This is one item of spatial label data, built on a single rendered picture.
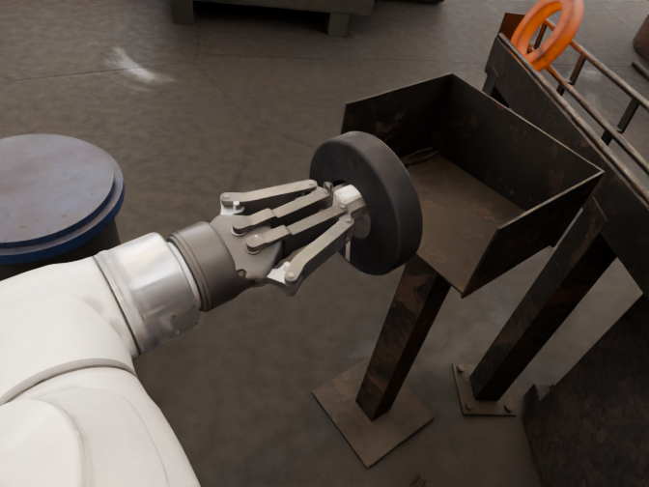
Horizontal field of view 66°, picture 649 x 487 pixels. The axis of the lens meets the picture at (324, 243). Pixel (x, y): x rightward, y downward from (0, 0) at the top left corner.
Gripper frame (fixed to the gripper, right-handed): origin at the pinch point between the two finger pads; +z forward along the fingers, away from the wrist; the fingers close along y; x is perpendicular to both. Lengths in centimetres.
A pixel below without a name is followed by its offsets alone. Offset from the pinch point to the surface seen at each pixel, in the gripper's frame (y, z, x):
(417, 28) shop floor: -146, 169, -82
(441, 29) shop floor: -141, 182, -82
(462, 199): -1.9, 22.8, -13.6
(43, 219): -44, -28, -28
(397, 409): 4, 20, -72
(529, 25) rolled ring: -35, 81, -14
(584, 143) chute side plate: 1, 49, -12
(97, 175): -51, -17, -29
